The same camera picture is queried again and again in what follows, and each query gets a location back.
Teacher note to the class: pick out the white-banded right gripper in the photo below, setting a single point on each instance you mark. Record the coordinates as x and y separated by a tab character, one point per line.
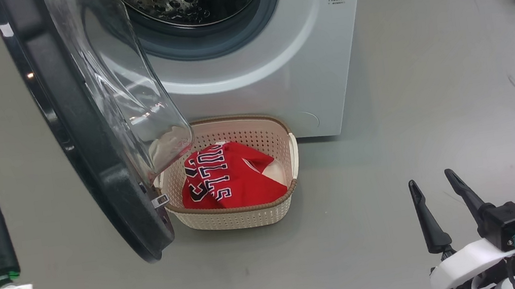
462	266

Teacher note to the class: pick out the black round glass washer door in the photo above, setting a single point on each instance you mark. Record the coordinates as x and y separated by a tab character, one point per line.
84	152

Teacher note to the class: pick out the red Bulls jersey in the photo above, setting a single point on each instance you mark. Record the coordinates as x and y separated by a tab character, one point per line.
242	181

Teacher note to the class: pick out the cream perforated laundry basket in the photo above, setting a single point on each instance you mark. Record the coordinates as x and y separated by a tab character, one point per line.
247	215

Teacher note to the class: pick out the white front-load washing machine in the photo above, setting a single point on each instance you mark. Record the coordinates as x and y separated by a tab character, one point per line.
276	62

